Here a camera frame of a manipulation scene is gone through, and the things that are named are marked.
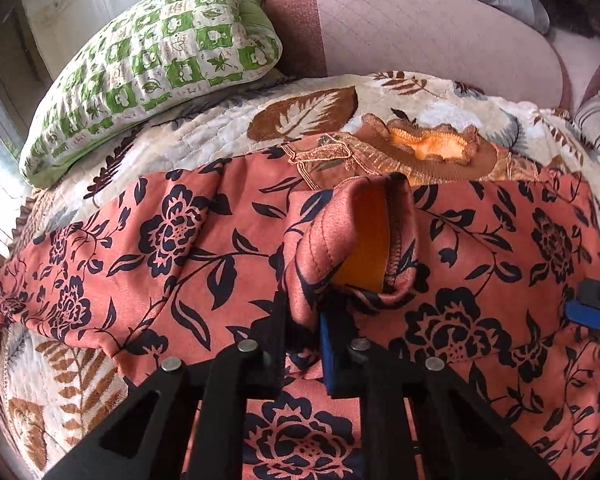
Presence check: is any pink quilted bedspread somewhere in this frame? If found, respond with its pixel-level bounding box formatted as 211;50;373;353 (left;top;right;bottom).
547;28;600;114

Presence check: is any orange floral garment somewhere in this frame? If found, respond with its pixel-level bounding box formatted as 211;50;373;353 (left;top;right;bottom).
0;115;600;479

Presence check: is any cream leaf-pattern blanket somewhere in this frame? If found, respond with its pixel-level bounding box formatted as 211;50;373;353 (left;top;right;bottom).
0;72;600;478

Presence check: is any green white patterned pillow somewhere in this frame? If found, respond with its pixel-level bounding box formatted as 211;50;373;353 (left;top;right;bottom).
19;0;283;188

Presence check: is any pink quilted bolster cushion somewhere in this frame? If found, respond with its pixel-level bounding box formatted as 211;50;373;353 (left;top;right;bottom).
263;0;570;108

